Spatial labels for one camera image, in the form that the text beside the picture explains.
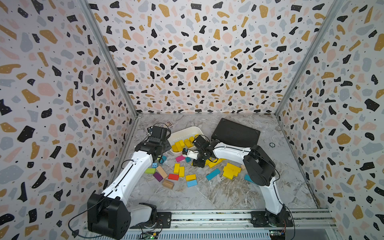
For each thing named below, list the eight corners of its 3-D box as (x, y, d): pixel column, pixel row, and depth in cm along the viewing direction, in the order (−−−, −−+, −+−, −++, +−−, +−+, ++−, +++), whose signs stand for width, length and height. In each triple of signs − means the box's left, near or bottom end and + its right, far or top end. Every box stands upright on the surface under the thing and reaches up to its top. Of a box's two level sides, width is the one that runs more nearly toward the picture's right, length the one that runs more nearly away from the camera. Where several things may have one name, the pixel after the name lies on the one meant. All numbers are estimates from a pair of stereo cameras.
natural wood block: (162, 185, 87) (161, 184, 85) (165, 180, 89) (164, 179, 87) (172, 190, 85) (171, 188, 83) (174, 184, 87) (174, 183, 85)
